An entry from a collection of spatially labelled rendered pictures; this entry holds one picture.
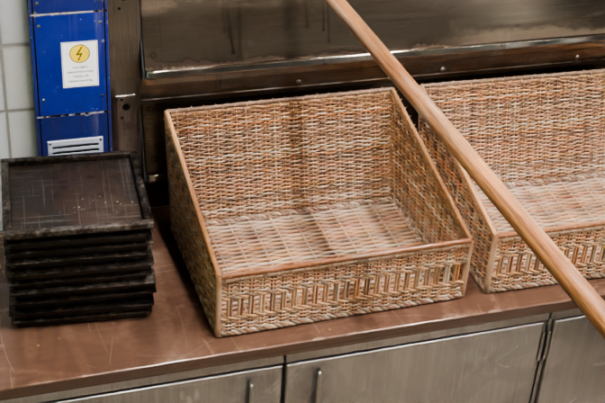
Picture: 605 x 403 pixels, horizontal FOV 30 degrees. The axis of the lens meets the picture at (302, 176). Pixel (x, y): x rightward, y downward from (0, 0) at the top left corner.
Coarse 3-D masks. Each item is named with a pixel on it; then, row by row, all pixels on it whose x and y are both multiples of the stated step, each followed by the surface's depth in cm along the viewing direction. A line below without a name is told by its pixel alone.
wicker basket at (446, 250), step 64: (192, 128) 251; (256, 128) 256; (320, 128) 261; (384, 128) 266; (192, 192) 232; (320, 192) 266; (384, 192) 270; (192, 256) 238; (256, 256) 248; (320, 256) 250; (384, 256) 228; (448, 256) 234; (256, 320) 226; (320, 320) 231
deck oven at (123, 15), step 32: (128, 0) 236; (128, 32) 240; (128, 64) 244; (352, 64) 260; (416, 64) 267; (448, 64) 269; (480, 64) 272; (512, 64) 275; (544, 64) 278; (576, 64) 281; (128, 96) 248; (160, 96) 250; (192, 96) 252; (224, 96) 255; (128, 128) 252; (160, 192) 263; (256, 192) 271
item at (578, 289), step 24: (336, 0) 216; (360, 24) 206; (384, 48) 198; (384, 72) 195; (408, 96) 186; (432, 120) 178; (456, 144) 171; (480, 168) 165; (504, 192) 160; (504, 216) 158; (528, 216) 155; (528, 240) 152; (552, 240) 151; (552, 264) 147; (576, 288) 142; (600, 312) 138
